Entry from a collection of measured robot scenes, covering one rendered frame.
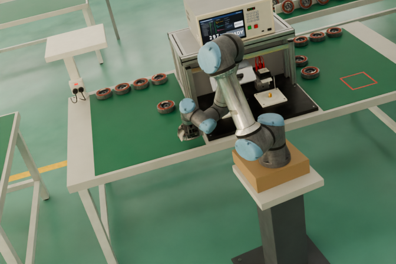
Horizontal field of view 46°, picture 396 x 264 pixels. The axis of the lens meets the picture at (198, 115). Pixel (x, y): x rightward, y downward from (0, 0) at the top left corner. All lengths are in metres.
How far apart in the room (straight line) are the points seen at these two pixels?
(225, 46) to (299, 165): 0.67
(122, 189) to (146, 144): 1.01
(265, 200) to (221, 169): 1.42
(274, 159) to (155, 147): 0.74
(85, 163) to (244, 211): 1.13
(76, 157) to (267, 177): 1.12
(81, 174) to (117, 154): 0.22
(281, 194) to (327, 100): 0.81
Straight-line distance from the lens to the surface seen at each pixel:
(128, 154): 2.59
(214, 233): 3.06
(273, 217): 2.31
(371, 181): 3.34
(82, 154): 2.72
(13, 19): 5.54
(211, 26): 2.62
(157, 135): 2.67
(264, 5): 2.68
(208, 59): 1.88
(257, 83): 2.84
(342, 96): 2.79
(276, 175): 2.15
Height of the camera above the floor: 2.21
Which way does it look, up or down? 32 degrees down
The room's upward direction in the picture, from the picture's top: 12 degrees counter-clockwise
